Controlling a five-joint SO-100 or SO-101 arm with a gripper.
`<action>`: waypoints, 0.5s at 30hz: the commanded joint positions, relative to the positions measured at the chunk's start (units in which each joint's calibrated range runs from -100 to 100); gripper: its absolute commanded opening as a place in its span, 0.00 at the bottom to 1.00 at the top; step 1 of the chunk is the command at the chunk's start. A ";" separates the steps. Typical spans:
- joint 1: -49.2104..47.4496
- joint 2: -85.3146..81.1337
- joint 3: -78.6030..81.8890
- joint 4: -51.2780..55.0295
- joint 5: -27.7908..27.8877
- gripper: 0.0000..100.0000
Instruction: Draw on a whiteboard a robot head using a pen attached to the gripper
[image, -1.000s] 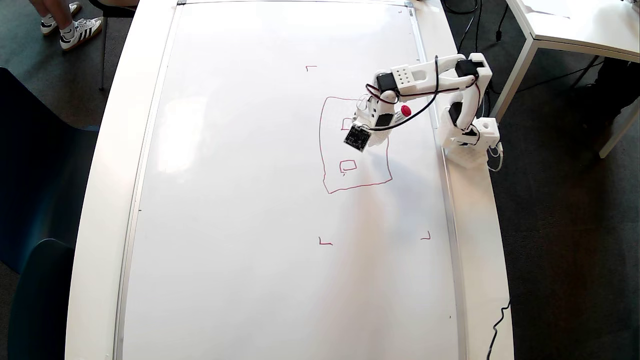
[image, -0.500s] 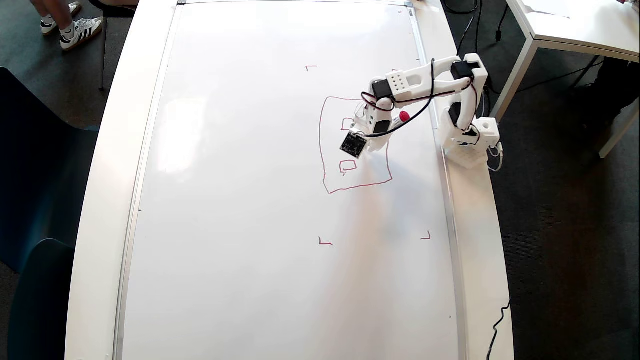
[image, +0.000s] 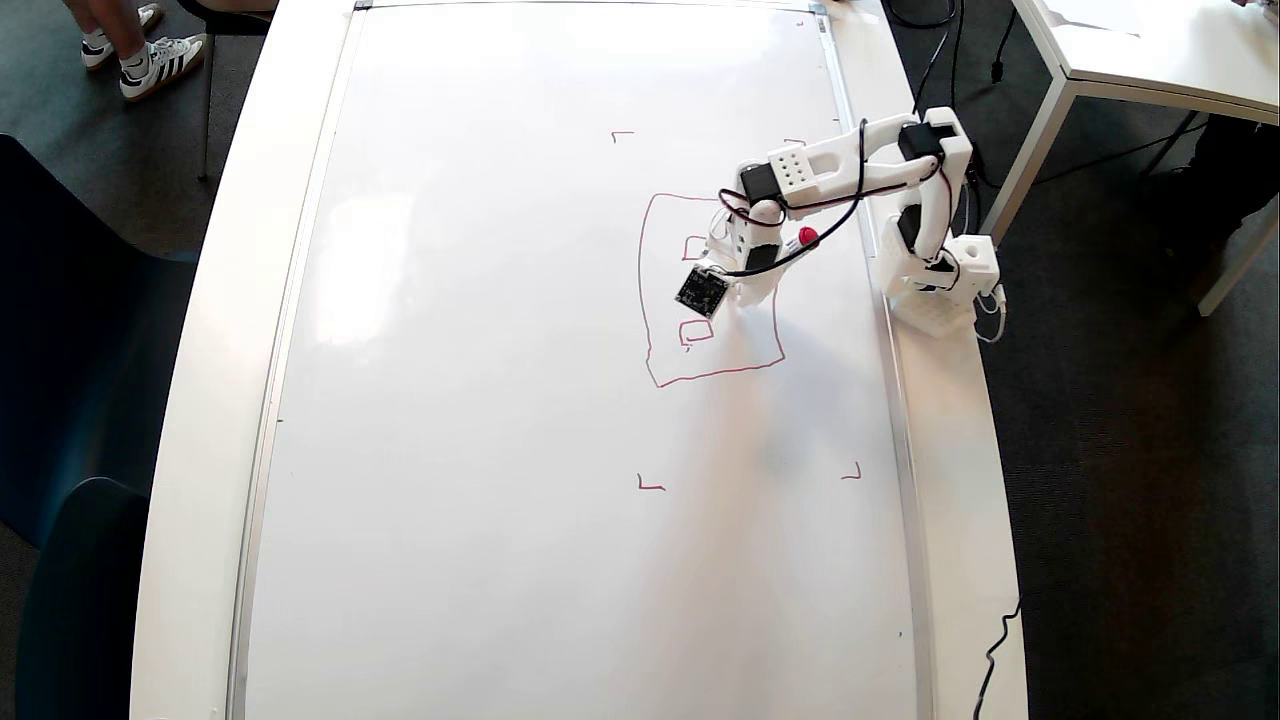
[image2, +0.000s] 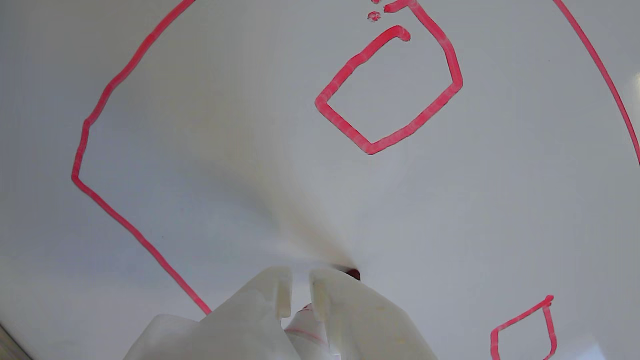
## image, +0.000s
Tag white sneaker with black stripes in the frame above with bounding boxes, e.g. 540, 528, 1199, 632
118, 35, 208, 103
80, 3, 166, 71

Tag black cable at table edge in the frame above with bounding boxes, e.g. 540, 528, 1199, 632
972, 598, 1021, 720

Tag black cable with plug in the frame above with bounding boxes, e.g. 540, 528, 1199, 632
990, 0, 1013, 83

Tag thin black floor cable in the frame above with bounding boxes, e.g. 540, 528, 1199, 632
1030, 112, 1211, 186

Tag black wrist camera board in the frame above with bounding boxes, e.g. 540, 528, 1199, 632
675, 264, 732, 320

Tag black power cable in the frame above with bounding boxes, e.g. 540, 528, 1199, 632
910, 30, 951, 111

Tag dark blue chair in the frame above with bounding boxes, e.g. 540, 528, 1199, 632
0, 135, 201, 546

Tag black chair with metal leg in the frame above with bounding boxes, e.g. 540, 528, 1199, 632
178, 0, 279, 186

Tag black camera cable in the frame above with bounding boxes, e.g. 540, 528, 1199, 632
710, 118, 869, 279

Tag white whiteboard with metal frame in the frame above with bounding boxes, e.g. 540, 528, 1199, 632
225, 0, 936, 720

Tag white side table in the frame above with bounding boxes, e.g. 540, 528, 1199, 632
1000, 0, 1280, 317

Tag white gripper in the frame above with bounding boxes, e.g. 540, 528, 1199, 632
705, 203, 798, 307

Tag black looped floor cable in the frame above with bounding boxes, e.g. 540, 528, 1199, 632
883, 0, 969, 106

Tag bare person leg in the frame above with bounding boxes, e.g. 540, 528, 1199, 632
62, 0, 109, 41
95, 0, 151, 61

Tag white base cable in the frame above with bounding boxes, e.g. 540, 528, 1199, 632
975, 285, 1009, 344

